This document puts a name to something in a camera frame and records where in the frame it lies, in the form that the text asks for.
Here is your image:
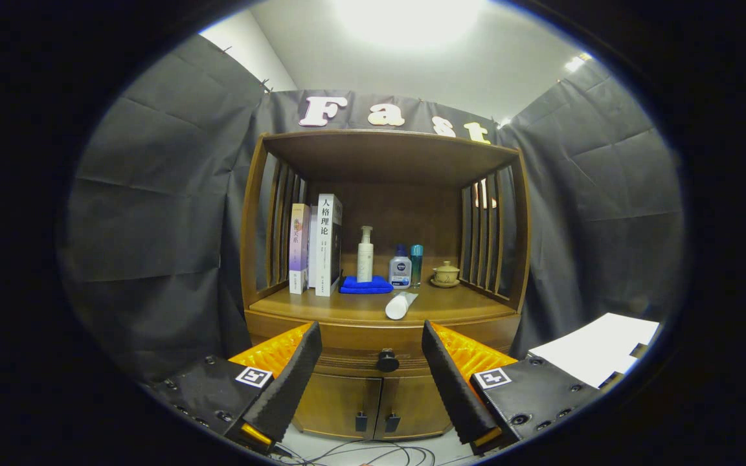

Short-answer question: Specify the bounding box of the wooden countertop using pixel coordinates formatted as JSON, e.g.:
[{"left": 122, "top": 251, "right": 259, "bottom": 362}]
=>
[{"left": 251, "top": 256, "right": 517, "bottom": 326}]

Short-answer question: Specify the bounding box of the thick white book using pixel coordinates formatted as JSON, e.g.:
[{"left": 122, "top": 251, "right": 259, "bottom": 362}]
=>
[{"left": 315, "top": 193, "right": 344, "bottom": 297}]

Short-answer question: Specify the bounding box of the white bottle blue pump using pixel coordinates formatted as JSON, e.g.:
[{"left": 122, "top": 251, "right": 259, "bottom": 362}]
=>
[{"left": 389, "top": 244, "right": 413, "bottom": 289}]

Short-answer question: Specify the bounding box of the white flat panel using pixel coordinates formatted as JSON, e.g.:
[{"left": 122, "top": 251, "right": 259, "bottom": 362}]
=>
[{"left": 528, "top": 313, "right": 661, "bottom": 388}]

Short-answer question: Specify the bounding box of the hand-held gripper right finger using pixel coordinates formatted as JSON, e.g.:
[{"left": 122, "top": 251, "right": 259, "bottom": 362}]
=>
[{"left": 421, "top": 320, "right": 607, "bottom": 457}]

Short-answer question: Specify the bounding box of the white squeeze tube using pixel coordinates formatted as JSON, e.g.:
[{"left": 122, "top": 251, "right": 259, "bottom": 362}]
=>
[{"left": 385, "top": 291, "right": 419, "bottom": 320}]

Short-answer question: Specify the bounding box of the wooden cabinet door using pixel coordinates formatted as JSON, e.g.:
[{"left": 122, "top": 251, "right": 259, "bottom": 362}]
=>
[
  {"left": 292, "top": 372, "right": 383, "bottom": 441},
  {"left": 373, "top": 372, "right": 455, "bottom": 442}
]

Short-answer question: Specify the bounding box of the purple book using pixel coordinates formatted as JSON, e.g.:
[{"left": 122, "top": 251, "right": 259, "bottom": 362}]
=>
[{"left": 289, "top": 203, "right": 311, "bottom": 295}]

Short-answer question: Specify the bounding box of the wooden cabinet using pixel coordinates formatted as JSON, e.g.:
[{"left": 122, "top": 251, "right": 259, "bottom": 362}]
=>
[{"left": 240, "top": 129, "right": 532, "bottom": 442}]

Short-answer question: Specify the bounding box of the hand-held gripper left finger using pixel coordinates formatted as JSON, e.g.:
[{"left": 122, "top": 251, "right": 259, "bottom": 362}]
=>
[{"left": 146, "top": 322, "right": 323, "bottom": 454}]

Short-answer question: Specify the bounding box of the wooden drawer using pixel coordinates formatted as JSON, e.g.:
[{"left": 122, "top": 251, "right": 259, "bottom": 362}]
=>
[{"left": 245, "top": 311, "right": 521, "bottom": 376}]

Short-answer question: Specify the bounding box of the blue folded cloth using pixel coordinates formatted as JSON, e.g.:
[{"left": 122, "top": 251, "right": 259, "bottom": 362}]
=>
[{"left": 339, "top": 275, "right": 394, "bottom": 295}]

